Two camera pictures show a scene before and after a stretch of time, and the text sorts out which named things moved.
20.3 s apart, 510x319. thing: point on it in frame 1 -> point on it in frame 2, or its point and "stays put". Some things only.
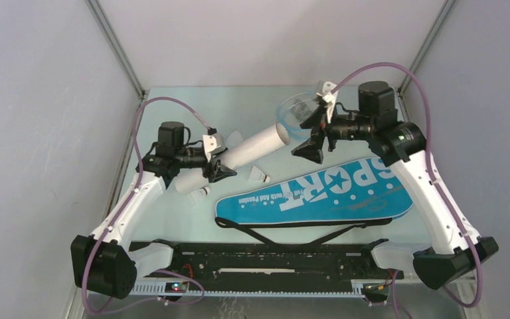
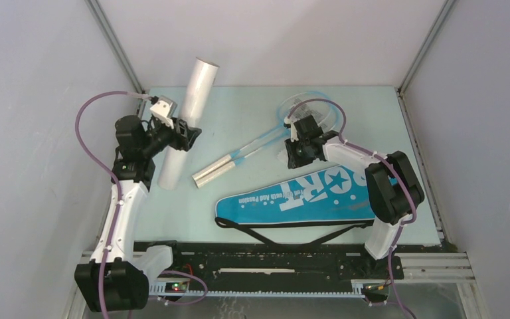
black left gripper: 216,173 -> 188,134
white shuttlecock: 234,139 -> 283,155
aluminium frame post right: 425,46 stays put
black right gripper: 311,149 -> 294,161
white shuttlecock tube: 238,155 -> 190,107
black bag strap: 354,226 stays put
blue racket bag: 369,189 stays put
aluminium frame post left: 109,32 stays put
